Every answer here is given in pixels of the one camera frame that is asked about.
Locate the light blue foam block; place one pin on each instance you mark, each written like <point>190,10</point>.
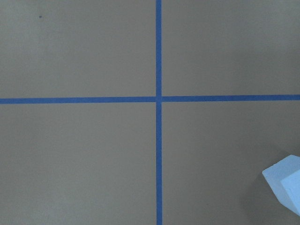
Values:
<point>284,181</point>

